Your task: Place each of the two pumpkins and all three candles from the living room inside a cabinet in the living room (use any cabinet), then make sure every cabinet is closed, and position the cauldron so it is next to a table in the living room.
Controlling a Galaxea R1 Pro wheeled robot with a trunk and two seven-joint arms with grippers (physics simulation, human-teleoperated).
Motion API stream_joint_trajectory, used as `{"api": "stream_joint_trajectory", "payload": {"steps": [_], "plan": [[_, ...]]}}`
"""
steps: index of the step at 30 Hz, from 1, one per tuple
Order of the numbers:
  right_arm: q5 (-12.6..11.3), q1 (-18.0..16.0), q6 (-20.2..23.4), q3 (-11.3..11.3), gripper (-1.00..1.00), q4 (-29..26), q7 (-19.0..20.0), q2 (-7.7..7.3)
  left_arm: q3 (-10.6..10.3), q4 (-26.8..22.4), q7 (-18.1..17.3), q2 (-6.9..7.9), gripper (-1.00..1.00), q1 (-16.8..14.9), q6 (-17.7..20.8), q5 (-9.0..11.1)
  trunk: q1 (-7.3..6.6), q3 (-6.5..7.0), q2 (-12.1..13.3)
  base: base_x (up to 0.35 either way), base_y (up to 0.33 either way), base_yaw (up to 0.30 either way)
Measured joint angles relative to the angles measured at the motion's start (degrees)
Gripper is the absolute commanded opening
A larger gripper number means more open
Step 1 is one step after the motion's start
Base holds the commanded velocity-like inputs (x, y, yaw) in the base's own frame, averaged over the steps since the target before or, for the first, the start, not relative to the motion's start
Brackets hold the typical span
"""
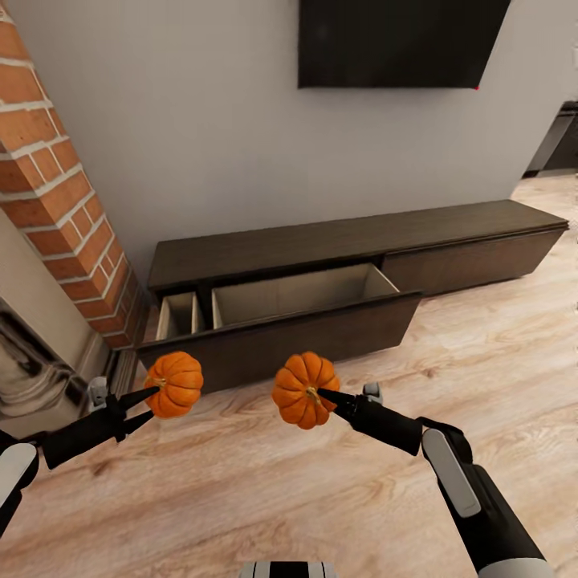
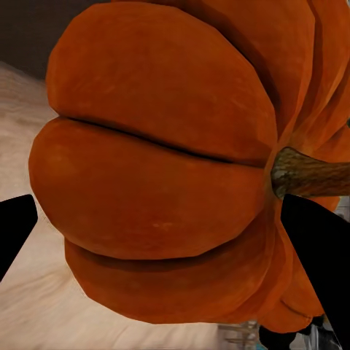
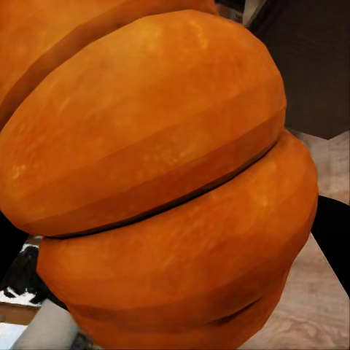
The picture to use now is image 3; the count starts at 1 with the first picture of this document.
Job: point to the door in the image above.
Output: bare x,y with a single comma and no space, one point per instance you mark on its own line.
22,293

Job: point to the pumpkin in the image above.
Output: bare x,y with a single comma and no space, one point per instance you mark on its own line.
144,142

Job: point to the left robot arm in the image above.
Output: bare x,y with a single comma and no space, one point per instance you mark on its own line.
53,328

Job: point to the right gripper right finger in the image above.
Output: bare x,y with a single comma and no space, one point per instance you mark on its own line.
331,229

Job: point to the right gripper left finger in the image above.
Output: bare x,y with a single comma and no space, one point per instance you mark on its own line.
11,242

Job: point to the cabinet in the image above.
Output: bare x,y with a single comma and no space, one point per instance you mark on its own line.
309,41

